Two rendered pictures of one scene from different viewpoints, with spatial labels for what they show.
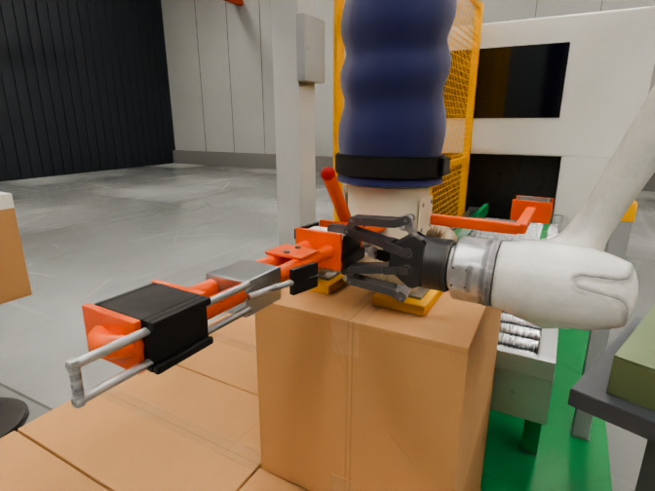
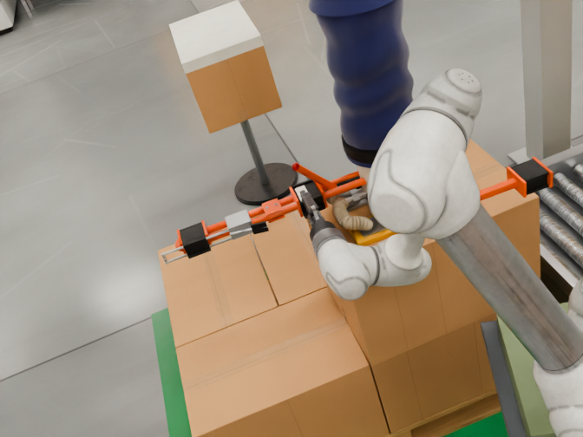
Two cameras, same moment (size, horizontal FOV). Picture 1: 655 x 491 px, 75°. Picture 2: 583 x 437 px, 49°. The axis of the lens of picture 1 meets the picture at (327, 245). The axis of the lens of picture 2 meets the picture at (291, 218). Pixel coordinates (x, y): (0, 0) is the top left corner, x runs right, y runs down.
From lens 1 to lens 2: 153 cm
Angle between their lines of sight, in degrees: 53
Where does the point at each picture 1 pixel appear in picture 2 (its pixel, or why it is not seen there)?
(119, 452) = (276, 249)
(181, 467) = (296, 270)
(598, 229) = (402, 244)
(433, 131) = (377, 136)
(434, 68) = (366, 101)
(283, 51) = not seen: outside the picture
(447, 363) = not seen: hidden behind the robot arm
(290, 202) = (532, 15)
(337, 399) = not seen: hidden behind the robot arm
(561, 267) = (325, 266)
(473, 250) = (317, 240)
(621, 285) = (337, 284)
